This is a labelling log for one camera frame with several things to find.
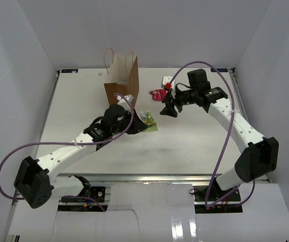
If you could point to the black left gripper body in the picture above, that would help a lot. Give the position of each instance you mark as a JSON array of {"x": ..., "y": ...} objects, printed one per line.
[{"x": 126, "y": 121}]

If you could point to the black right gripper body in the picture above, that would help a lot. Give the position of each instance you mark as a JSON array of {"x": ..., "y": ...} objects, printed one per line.
[{"x": 181, "y": 98}]

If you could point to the yellow green snack packet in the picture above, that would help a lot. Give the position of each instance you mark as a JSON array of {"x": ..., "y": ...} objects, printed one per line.
[{"x": 148, "y": 119}]

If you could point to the red snack packet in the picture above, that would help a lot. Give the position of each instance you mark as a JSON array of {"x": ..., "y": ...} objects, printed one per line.
[{"x": 158, "y": 94}]

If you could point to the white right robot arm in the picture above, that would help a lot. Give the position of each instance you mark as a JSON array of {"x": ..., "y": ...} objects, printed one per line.
[{"x": 258, "y": 153}]

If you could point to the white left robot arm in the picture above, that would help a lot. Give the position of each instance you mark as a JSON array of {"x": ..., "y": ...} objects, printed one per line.
[{"x": 38, "y": 179}]

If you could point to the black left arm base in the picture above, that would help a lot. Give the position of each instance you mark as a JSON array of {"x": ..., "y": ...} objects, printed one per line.
[{"x": 96, "y": 193}]

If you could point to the brown paper bag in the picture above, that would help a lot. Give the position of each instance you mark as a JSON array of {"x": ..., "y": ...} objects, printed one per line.
[{"x": 122, "y": 75}]

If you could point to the blue label back right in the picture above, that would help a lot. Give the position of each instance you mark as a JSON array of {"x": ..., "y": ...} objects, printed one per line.
[{"x": 221, "y": 70}]

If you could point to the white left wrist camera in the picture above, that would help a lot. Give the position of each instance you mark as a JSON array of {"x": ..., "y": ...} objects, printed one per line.
[{"x": 127, "y": 101}]

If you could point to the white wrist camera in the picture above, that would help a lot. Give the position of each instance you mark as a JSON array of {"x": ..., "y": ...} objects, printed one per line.
[
  {"x": 127, "y": 101},
  {"x": 167, "y": 84}
]

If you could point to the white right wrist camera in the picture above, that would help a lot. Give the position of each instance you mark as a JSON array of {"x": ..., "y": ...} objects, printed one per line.
[{"x": 167, "y": 84}]

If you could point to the aluminium front rail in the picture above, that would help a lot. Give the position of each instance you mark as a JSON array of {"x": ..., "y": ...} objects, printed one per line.
[{"x": 146, "y": 177}]

